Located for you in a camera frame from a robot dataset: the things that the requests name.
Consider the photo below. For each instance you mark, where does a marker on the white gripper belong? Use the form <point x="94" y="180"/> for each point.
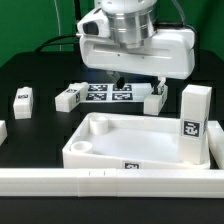
<point x="169" y="53"/>

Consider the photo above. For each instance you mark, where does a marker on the white desk top tray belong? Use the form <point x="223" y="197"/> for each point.
<point x="105" y="140"/>

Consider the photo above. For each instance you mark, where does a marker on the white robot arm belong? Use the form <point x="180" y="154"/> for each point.
<point x="125" y="36"/>

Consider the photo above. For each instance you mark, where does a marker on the white right fence bar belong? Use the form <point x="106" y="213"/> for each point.
<point x="216" y="142"/>

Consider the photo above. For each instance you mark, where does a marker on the white fence bar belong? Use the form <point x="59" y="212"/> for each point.
<point x="112" y="182"/>
<point x="216" y="142"/>

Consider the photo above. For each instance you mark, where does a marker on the white left fence block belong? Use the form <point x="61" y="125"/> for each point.
<point x="3" y="131"/>

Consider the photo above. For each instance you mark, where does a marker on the white front fence bar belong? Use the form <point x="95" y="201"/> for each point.
<point x="112" y="182"/>

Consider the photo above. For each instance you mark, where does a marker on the white marker base plate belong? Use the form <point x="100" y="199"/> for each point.
<point x="108" y="93"/>

